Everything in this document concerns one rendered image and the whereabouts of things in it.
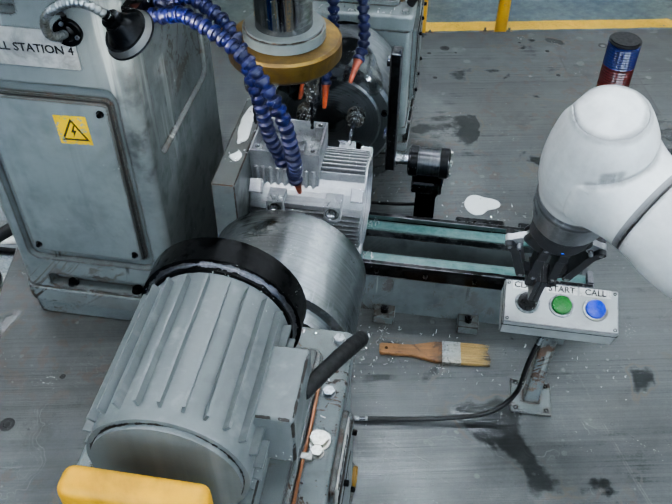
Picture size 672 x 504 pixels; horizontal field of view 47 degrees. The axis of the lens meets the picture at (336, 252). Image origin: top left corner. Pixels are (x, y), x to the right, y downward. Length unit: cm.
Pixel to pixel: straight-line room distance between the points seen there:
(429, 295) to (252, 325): 72
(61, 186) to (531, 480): 90
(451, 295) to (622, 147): 76
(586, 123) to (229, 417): 43
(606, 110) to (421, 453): 74
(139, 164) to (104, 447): 59
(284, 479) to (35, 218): 73
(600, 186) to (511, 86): 141
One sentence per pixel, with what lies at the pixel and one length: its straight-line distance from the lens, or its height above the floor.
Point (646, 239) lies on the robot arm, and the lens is 80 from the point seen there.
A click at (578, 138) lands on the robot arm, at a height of 150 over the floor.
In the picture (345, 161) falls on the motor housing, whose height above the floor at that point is 111.
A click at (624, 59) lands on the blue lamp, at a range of 158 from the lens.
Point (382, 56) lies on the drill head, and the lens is 162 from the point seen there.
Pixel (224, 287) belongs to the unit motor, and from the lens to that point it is 81.
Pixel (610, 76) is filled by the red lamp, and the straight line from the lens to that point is 160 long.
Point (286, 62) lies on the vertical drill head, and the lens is 120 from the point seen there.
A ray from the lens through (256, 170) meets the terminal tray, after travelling 136.
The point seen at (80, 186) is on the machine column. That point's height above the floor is 114.
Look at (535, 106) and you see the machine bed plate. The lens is 213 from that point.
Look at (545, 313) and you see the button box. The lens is 121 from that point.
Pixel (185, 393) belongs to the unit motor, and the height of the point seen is 135.
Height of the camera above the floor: 194
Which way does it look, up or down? 44 degrees down
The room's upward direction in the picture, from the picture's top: straight up
